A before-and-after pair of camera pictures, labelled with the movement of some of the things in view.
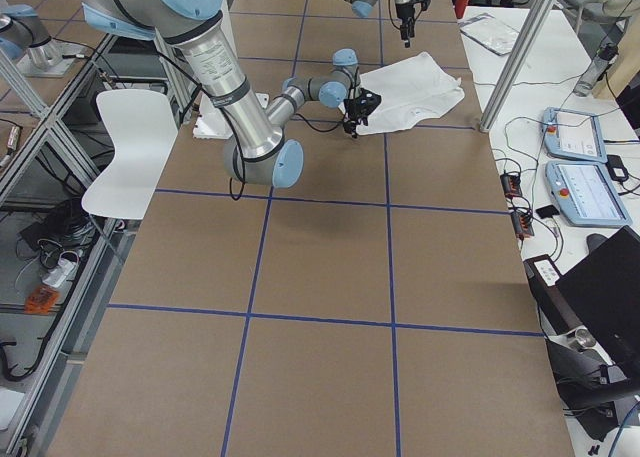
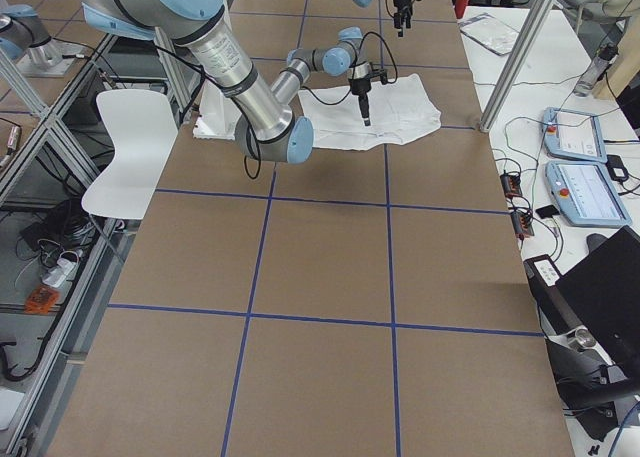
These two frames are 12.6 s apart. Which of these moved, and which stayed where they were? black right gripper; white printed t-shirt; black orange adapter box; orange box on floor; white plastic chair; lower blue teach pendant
Moved: black right gripper; white printed t-shirt
Stayed: black orange adapter box; white plastic chair; orange box on floor; lower blue teach pendant
